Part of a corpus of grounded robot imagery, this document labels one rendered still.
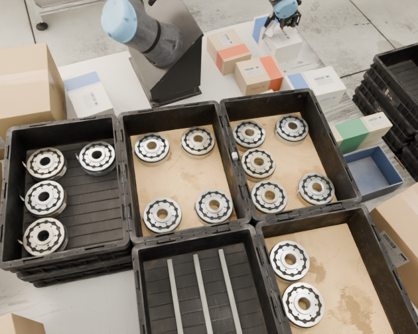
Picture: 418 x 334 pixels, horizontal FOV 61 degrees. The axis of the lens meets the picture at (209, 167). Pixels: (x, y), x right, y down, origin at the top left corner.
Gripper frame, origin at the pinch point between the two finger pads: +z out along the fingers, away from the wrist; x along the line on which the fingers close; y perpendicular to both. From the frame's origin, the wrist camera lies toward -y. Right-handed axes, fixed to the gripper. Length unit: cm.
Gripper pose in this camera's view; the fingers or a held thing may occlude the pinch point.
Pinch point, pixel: (276, 34)
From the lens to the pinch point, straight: 160.4
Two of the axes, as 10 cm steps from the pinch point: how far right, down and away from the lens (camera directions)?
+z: -0.5, 5.0, 8.7
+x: 9.2, -3.1, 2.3
